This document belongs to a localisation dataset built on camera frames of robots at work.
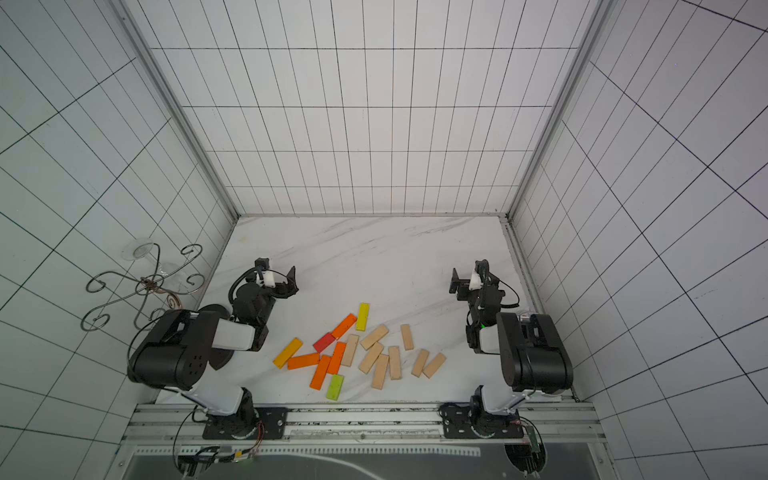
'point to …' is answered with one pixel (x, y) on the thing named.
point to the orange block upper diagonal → (346, 324)
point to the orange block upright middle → (337, 358)
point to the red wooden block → (324, 341)
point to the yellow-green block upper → (363, 317)
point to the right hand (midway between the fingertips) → (476, 266)
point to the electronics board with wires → (207, 456)
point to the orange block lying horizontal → (304, 360)
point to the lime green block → (334, 387)
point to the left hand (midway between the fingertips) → (279, 269)
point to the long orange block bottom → (317, 380)
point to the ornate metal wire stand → (152, 293)
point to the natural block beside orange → (350, 350)
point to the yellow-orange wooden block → (287, 353)
